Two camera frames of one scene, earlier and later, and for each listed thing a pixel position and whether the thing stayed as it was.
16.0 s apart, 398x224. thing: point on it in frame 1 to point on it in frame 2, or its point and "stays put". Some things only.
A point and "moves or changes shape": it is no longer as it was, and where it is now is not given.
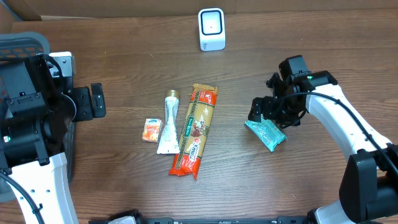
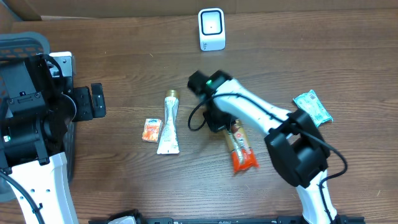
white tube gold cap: x=170 y=144 stays put
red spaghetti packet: x=202 y=99 to x=243 y=155
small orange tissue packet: x=152 y=130 stays put
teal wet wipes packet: x=268 y=131 moves or changes shape
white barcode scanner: x=212 y=29 stays put
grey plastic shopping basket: x=15 y=47 stays put
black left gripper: x=84 y=103 stays put
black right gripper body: x=285 y=111 to x=221 y=119
